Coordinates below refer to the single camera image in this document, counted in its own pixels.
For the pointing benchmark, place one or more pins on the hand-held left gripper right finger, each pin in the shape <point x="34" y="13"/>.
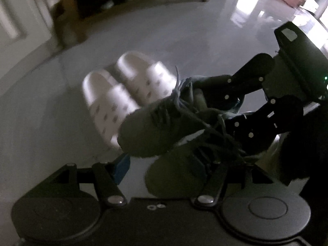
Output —
<point x="212" y="187"/>

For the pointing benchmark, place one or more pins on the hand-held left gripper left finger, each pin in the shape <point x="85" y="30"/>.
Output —
<point x="121" y="167"/>

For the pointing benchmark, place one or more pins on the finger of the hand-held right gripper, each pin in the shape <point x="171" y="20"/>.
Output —
<point x="246" y="82"/>
<point x="266" y="123"/>

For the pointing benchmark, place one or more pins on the grey lace-up sneaker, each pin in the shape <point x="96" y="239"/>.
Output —
<point x="174" y="174"/>
<point x="148" y="130"/>

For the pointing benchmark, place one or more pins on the white heart-print slide sandal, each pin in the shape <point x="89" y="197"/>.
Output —
<point x="143" y="76"/>
<point x="107" y="107"/>

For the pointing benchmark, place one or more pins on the wooden shoe rack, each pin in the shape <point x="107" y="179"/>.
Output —
<point x="74" y="12"/>

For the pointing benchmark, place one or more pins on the white panelled door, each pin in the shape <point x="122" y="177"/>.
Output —
<point x="18" y="23"/>

